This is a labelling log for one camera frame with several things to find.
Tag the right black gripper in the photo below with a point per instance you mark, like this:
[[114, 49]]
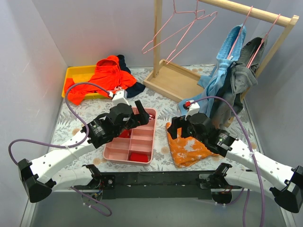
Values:
[[181, 127]]

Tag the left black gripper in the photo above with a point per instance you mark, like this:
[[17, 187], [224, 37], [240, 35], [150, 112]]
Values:
[[138, 116]]

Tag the bright orange-red shorts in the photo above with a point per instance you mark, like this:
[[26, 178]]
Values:
[[107, 75]]

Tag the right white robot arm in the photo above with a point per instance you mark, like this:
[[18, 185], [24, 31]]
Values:
[[284, 184]]

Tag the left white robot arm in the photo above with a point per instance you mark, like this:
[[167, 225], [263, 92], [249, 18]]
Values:
[[43, 175]]

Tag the navy blue shorts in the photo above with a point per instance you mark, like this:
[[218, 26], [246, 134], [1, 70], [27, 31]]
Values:
[[133, 88]]

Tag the grey shorts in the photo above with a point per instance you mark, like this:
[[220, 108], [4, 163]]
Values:
[[238, 79]]

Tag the light blue shorts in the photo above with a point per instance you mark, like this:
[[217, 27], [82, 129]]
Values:
[[215, 80]]

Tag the pink hanger holding blue shorts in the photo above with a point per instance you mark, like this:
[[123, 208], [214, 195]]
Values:
[[240, 31]]

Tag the pink hanger holding grey shorts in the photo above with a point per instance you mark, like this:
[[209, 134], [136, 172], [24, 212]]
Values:
[[264, 38]]

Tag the red white striped sock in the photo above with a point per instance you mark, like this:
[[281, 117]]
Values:
[[152, 117]]

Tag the red sock in organizer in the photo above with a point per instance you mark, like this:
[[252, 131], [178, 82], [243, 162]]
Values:
[[125, 134]]

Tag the pink compartment organizer box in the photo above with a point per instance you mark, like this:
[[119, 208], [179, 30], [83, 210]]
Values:
[[141, 141]]

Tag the orange white patterned cloth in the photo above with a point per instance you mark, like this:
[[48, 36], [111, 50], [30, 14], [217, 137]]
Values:
[[187, 151]]

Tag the red sock front compartment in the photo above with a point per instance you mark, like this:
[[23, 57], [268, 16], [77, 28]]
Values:
[[137, 157]]

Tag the wooden clothes rack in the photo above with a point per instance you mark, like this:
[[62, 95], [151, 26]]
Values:
[[176, 82]]

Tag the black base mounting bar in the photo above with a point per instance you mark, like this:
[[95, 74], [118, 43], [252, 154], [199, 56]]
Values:
[[203, 185]]

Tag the floral patterned table mat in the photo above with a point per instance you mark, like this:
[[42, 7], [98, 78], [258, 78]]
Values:
[[67, 125]]

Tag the yellow plastic tray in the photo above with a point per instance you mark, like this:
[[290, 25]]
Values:
[[80, 74]]

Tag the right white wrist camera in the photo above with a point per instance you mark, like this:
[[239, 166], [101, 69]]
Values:
[[191, 107]]

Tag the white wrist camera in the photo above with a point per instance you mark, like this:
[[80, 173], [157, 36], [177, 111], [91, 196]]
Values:
[[191, 107], [119, 97]]

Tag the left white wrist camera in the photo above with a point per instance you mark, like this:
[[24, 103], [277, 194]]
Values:
[[119, 97]]

